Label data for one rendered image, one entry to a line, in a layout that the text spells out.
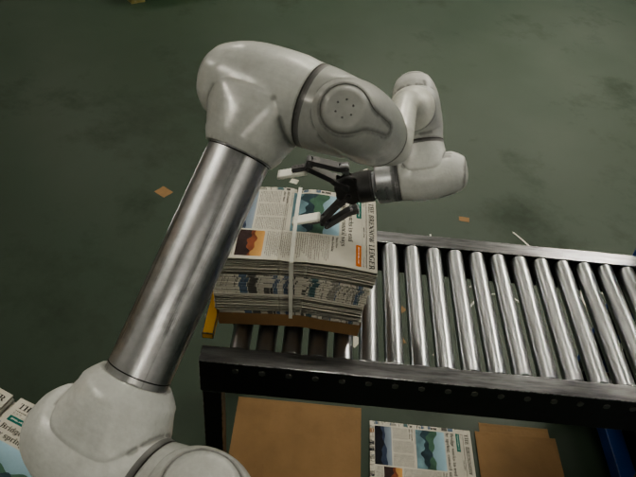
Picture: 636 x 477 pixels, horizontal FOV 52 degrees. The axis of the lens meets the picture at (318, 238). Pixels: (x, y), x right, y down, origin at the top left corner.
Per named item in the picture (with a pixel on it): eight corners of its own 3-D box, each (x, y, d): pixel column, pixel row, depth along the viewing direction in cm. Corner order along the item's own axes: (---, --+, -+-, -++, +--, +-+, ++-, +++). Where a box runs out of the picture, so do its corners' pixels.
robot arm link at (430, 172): (403, 206, 156) (397, 152, 157) (470, 197, 153) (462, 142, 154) (400, 201, 145) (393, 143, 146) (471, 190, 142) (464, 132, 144)
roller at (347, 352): (332, 360, 161) (353, 362, 161) (339, 235, 196) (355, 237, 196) (331, 373, 164) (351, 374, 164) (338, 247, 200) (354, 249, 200)
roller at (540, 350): (537, 392, 165) (543, 379, 162) (506, 264, 200) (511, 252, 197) (556, 394, 165) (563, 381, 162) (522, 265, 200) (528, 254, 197)
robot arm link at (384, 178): (402, 208, 150) (377, 212, 151) (400, 185, 157) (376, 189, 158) (397, 176, 145) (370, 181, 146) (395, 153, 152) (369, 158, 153)
